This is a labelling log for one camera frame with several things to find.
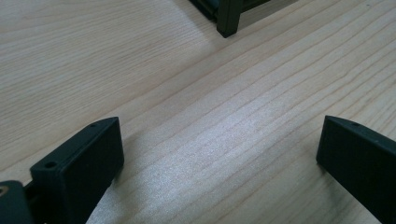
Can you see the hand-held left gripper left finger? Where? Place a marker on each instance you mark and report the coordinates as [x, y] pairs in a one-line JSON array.
[[81, 168]]

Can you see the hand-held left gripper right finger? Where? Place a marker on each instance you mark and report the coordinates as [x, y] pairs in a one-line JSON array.
[[361, 168]]

